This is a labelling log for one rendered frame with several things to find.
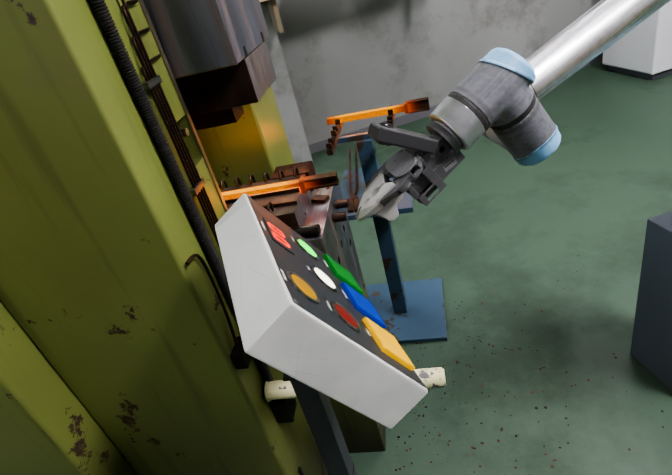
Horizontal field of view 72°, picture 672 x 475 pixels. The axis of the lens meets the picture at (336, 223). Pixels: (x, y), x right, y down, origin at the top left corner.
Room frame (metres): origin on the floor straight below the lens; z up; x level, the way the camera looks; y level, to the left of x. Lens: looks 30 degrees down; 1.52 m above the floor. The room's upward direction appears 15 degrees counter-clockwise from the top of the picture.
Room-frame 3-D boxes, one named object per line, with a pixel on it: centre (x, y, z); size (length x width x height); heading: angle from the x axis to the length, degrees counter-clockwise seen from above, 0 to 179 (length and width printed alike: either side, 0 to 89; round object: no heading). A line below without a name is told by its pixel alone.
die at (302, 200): (1.18, 0.28, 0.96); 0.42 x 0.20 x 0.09; 77
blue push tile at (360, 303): (0.60, 0.00, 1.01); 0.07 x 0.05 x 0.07; 12
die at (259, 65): (1.18, 0.28, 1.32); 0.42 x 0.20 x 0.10; 77
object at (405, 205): (1.65, -0.19, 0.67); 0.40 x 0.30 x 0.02; 164
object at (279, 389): (0.78, 0.06, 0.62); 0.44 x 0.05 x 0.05; 77
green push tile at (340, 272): (0.69, 0.02, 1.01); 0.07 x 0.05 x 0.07; 12
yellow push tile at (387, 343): (0.50, -0.02, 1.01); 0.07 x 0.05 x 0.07; 12
